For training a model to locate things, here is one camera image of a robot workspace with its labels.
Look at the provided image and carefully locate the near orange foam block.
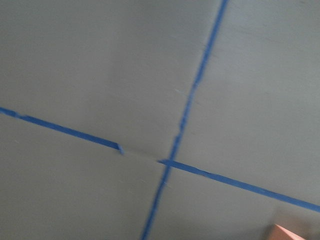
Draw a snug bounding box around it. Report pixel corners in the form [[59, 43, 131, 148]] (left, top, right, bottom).
[[266, 224, 306, 240]]

